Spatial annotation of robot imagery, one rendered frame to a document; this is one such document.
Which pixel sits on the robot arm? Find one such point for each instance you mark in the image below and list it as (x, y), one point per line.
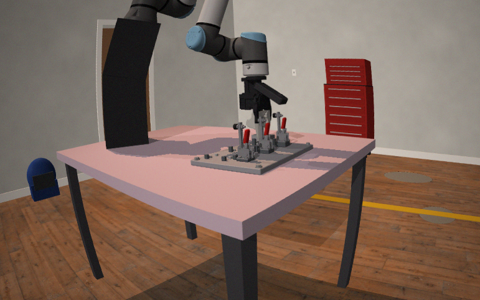
(204, 37)

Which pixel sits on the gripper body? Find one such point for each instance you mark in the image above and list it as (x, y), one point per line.
(248, 101)

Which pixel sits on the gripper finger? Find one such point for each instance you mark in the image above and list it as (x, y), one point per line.
(267, 115)
(251, 122)

